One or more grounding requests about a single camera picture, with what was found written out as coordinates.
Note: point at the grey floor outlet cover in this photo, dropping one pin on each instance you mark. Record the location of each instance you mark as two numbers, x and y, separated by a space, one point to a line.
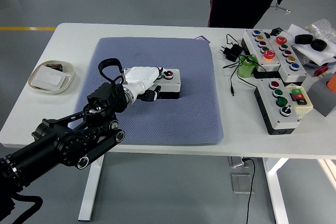
240 184

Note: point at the white table leg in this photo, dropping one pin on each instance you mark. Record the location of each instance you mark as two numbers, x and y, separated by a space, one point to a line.
90 187
275 195

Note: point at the green tape roll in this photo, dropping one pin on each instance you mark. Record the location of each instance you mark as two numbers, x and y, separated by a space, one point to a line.
245 69

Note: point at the four-button control box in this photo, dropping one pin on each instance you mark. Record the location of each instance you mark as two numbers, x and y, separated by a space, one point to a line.
172 85

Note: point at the red knob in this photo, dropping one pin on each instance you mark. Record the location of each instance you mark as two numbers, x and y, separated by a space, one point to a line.
321 70

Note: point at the orange cylinder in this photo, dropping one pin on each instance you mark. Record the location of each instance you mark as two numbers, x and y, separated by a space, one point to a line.
333 83

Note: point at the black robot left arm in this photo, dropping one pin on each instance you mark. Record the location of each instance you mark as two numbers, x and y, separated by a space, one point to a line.
52 148

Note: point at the clear bubble wrap bag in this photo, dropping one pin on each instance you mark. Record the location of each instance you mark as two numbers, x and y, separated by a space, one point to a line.
325 28

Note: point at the small dark metal part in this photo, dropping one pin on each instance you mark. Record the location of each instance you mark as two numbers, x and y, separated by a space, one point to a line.
56 66

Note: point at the five-button control box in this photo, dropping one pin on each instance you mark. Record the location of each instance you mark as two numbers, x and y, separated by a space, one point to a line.
298 74

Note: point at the silver floor socket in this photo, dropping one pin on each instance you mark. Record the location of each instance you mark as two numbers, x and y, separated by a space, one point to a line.
236 162

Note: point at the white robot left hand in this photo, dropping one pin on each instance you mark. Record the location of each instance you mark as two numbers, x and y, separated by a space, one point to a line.
141 77

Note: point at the white switch plate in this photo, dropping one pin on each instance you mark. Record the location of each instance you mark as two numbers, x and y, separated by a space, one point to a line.
48 77

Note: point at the white paper sheet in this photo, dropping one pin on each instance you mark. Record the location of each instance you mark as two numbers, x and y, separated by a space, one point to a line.
315 57

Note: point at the grey-blue textured mat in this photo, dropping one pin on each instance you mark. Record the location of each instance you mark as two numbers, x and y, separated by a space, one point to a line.
170 119

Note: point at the beige red-green switch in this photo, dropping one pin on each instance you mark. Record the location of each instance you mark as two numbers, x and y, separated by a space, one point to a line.
305 106

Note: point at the black power adapter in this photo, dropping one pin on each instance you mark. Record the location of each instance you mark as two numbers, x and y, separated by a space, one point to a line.
233 51

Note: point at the grey block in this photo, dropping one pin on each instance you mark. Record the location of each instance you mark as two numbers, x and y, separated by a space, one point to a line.
321 100

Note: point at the four-button box with selector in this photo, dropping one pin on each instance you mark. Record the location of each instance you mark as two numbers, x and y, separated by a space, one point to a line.
284 121

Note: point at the small black connector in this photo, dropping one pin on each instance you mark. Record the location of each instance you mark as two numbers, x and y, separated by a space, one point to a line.
276 31

